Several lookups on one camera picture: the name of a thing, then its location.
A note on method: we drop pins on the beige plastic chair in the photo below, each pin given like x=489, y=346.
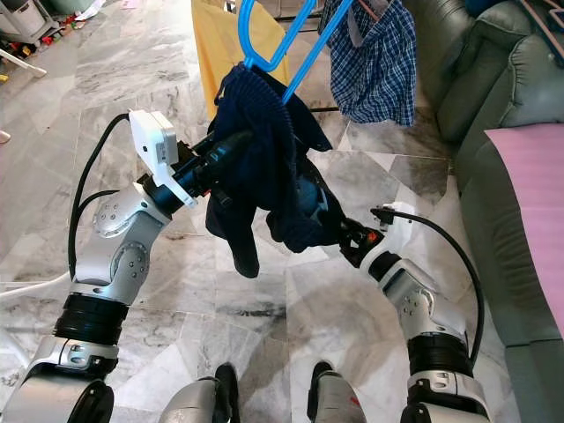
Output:
x=19, y=62

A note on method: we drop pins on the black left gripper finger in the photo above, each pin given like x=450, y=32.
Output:
x=229, y=143
x=227, y=160

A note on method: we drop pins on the silver robot leg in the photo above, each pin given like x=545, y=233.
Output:
x=194, y=397
x=335, y=397

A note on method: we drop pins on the blue plastic hanger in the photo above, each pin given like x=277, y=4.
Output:
x=313, y=50

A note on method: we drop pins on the silver right robot leg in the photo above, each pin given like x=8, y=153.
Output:
x=335, y=397

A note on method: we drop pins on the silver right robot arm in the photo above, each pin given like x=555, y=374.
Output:
x=432, y=308

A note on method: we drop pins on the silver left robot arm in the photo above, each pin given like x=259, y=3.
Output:
x=115, y=264

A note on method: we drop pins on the yellow shirt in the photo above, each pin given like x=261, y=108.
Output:
x=225, y=53

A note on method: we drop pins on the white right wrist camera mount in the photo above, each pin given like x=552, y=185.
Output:
x=397, y=225

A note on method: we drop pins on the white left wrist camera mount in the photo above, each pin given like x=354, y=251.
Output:
x=154, y=141

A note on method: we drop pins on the blue plaid shirt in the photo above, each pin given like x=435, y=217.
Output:
x=374, y=70

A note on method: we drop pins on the pink cloth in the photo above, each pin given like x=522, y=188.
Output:
x=529, y=194

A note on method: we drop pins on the grey storage cart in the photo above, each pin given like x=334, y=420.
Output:
x=26, y=18

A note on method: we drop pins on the dark green sofa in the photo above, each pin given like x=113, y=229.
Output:
x=493, y=88

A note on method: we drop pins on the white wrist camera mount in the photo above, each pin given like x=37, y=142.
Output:
x=154, y=141
x=397, y=225

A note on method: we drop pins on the navy knit sweater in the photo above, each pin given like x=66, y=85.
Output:
x=264, y=159

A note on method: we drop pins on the silver left robot leg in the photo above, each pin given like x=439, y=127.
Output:
x=194, y=397

